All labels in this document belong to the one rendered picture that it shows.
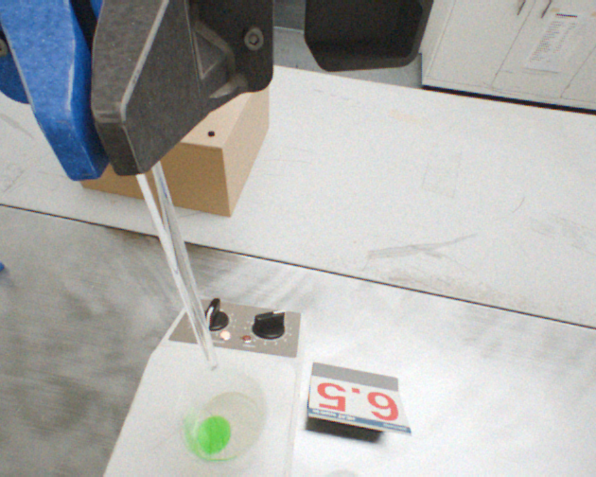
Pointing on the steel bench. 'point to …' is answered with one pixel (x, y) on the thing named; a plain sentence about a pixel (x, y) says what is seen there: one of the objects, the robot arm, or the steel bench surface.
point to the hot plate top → (174, 369)
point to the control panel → (241, 325)
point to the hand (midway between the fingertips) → (112, 39)
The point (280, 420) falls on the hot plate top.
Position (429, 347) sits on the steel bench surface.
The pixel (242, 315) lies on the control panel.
